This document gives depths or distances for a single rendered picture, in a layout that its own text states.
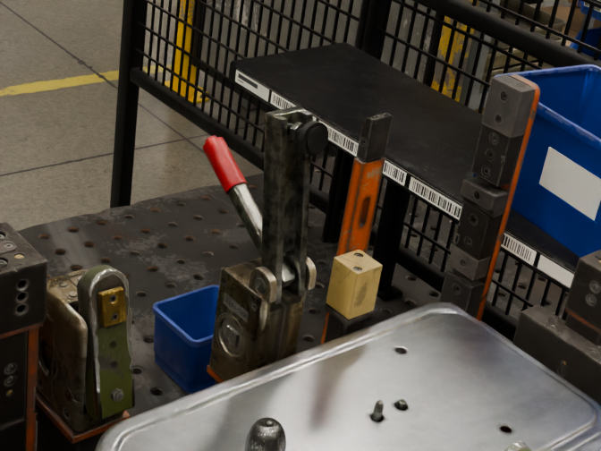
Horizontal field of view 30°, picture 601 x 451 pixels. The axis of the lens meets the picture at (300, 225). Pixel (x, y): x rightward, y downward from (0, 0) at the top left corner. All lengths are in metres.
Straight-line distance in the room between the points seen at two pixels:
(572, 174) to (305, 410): 0.42
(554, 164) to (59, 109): 2.79
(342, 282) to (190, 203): 0.85
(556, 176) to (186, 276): 0.66
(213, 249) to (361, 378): 0.77
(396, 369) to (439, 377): 0.04
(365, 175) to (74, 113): 2.85
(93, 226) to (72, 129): 1.96
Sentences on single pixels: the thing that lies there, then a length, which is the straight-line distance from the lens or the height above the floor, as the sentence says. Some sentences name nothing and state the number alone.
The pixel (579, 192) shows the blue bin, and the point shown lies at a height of 1.10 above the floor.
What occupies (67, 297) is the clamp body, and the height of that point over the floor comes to 1.07.
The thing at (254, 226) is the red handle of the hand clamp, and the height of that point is 1.10.
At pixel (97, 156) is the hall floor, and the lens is 3.56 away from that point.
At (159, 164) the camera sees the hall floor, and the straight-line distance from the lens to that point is 3.55.
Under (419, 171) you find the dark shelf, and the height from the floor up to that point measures 1.03.
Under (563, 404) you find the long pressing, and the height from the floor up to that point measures 1.00.
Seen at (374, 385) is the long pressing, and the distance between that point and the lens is 1.01.
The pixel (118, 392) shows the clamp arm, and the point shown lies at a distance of 0.95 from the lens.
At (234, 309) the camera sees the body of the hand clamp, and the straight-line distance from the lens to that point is 1.04.
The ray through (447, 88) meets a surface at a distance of 2.98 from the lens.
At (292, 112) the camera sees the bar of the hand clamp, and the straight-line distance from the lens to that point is 0.96.
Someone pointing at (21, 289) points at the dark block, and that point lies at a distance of 0.90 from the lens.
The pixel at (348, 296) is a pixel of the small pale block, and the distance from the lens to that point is 1.05.
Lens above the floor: 1.59
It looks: 29 degrees down
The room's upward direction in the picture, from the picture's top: 9 degrees clockwise
